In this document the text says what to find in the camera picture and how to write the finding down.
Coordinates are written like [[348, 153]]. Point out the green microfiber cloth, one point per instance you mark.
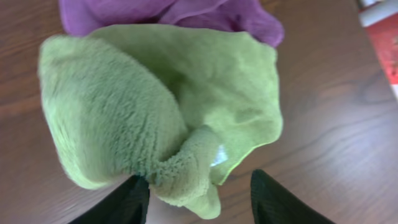
[[180, 107]]

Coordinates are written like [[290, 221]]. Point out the purple microfiber cloth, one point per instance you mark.
[[81, 17]]

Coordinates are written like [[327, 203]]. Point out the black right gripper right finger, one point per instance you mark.
[[272, 203]]

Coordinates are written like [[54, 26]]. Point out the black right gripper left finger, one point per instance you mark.
[[127, 204]]

